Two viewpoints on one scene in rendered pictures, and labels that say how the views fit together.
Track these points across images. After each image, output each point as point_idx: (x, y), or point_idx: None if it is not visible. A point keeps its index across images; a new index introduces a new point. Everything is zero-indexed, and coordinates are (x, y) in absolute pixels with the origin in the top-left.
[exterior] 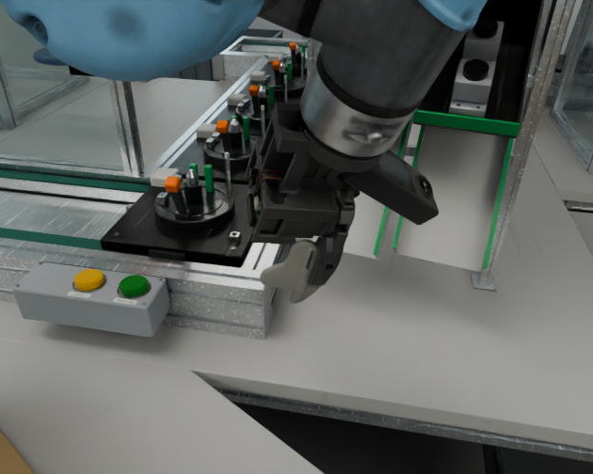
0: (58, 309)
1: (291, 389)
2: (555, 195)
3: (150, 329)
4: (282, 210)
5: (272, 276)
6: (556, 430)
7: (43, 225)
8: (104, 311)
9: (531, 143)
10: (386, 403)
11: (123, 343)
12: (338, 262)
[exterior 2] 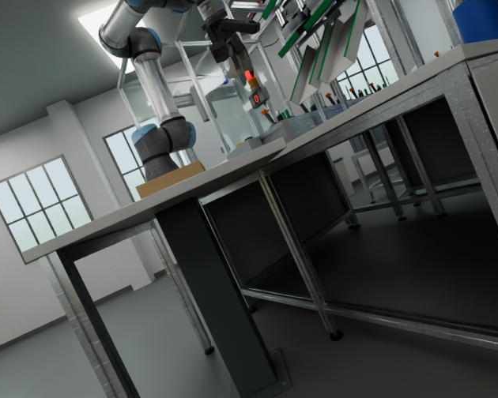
0: (234, 156)
1: (287, 146)
2: None
3: (250, 148)
4: (213, 46)
5: (228, 73)
6: (379, 91)
7: None
8: (241, 149)
9: (375, 4)
10: (314, 129)
11: None
12: (233, 54)
